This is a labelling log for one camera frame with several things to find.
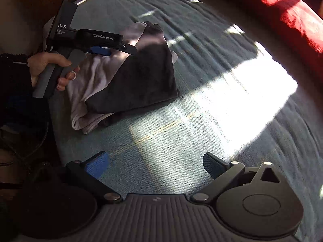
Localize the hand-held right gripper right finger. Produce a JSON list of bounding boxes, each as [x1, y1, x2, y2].
[[190, 152, 280, 204]]

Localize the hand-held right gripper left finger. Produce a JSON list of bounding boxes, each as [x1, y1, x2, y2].
[[66, 151, 122, 204]]

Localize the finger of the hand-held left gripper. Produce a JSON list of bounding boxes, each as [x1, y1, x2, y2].
[[122, 43, 138, 56], [87, 46, 111, 56]]

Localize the grey sweatshirt with dark sleeves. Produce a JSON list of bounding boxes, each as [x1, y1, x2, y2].
[[67, 21, 179, 135]]

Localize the person's left hand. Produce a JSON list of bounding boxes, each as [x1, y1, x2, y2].
[[27, 52, 80, 90]]

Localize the green plaid blanket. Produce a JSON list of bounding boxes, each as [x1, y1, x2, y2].
[[42, 0, 323, 242]]

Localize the red quilt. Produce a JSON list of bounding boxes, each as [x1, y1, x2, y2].
[[209, 0, 323, 53]]

